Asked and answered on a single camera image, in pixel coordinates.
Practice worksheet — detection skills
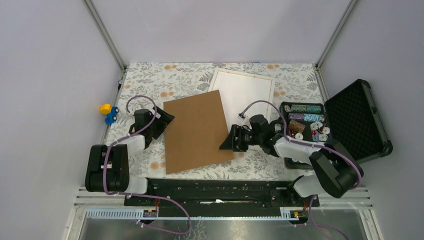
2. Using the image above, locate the white picture frame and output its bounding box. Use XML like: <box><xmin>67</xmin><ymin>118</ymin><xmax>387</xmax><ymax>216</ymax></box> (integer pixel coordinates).
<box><xmin>207</xmin><ymin>67</ymin><xmax>276</xmax><ymax>123</ymax></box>

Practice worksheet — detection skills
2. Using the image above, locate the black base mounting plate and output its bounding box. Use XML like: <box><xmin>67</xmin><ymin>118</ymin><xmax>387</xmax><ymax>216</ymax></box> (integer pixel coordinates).
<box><xmin>124</xmin><ymin>178</ymin><xmax>320</xmax><ymax>218</ymax></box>

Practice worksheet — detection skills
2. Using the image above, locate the aluminium rail frame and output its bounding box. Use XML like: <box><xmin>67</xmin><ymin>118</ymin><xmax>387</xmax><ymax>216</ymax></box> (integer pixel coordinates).
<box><xmin>73</xmin><ymin>186</ymin><xmax>374</xmax><ymax>222</ymax></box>

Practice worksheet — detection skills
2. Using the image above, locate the brown backing board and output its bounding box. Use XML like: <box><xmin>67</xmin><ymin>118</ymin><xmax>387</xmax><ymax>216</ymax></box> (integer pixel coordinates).
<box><xmin>163</xmin><ymin>90</ymin><xmax>234</xmax><ymax>174</ymax></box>

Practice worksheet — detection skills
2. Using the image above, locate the brown playing card box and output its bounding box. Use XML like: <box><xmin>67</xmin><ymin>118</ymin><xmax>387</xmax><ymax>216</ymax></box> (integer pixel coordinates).
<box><xmin>288</xmin><ymin>119</ymin><xmax>306</xmax><ymax>134</ymax></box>

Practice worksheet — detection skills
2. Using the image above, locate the black foam lined case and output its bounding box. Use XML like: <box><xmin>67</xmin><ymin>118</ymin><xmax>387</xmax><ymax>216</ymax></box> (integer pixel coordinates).
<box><xmin>279</xmin><ymin>79</ymin><xmax>393</xmax><ymax>164</ymax></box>

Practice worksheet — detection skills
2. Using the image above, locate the floral patterned table mat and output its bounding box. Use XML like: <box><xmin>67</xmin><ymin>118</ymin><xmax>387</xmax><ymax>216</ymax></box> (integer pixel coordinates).
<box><xmin>104</xmin><ymin>62</ymin><xmax>323</xmax><ymax>181</ymax></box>

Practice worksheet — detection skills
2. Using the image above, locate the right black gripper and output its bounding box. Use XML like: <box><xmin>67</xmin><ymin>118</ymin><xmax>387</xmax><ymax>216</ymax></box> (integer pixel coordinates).
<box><xmin>219</xmin><ymin>124</ymin><xmax>263</xmax><ymax>153</ymax></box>

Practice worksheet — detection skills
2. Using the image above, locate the yellow blue toy car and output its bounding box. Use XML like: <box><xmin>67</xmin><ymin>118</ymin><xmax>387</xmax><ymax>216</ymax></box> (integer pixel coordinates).
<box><xmin>98</xmin><ymin>103</ymin><xmax>120</xmax><ymax>126</ymax></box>

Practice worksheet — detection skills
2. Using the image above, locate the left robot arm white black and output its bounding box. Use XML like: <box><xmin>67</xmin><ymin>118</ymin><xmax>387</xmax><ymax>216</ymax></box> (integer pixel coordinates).
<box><xmin>85</xmin><ymin>107</ymin><xmax>175</xmax><ymax>206</ymax></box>

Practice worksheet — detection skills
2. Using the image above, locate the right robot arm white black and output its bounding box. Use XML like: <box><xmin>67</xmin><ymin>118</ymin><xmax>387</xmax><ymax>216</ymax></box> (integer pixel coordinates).
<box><xmin>219</xmin><ymin>114</ymin><xmax>364</xmax><ymax>206</ymax></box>

